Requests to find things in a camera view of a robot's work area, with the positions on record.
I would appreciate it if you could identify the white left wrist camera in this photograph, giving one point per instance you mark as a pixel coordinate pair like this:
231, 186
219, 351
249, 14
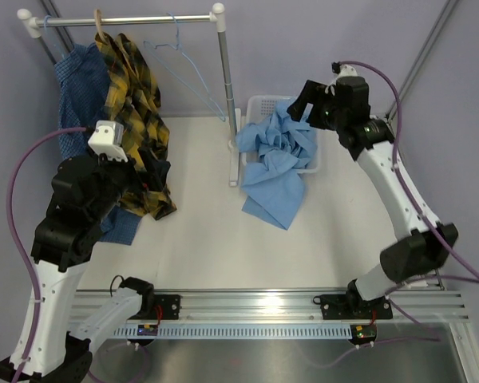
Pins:
106, 140

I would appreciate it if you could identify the yellow plaid shirt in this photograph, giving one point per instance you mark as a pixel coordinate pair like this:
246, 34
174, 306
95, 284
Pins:
133, 100

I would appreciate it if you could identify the blue checkered shirt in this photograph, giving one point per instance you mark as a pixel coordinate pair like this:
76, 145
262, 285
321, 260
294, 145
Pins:
84, 84

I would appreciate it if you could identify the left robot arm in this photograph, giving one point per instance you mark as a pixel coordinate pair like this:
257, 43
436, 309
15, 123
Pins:
85, 190

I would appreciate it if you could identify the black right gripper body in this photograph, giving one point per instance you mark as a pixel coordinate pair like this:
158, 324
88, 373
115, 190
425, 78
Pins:
325, 116

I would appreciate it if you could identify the white clothes rack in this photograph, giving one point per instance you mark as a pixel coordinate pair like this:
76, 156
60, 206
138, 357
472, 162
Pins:
216, 15

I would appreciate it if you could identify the white slotted cable duct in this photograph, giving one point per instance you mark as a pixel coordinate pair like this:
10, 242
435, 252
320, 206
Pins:
173, 331

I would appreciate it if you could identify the light blue wire hanger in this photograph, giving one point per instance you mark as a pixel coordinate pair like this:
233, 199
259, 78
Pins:
185, 71

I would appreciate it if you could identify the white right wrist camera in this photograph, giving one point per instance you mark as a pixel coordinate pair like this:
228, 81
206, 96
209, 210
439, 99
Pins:
340, 70

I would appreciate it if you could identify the white plastic basket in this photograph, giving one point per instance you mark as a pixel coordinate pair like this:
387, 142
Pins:
260, 107

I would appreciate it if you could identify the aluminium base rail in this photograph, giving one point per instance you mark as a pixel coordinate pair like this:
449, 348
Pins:
291, 306

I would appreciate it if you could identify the aluminium frame post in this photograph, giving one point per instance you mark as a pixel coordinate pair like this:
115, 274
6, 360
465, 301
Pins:
436, 31

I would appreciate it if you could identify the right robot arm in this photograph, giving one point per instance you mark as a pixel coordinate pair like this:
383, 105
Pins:
423, 242

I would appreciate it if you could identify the wooden hanger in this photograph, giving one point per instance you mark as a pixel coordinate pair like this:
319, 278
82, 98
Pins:
98, 24

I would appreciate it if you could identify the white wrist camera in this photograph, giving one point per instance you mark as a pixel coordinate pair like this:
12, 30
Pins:
106, 140
340, 70

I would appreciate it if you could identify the light blue shirt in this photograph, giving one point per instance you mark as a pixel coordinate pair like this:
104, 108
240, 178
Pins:
274, 188

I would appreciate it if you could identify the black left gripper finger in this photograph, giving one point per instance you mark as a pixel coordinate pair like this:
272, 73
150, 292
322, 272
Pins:
153, 166
152, 183

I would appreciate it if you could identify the blue wire hanger left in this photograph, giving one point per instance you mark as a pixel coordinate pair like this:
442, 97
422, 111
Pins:
56, 38

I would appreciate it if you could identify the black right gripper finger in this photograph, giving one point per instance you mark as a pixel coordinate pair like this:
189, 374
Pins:
300, 111
314, 93

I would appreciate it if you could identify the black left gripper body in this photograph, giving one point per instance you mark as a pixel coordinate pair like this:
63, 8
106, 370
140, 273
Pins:
128, 179

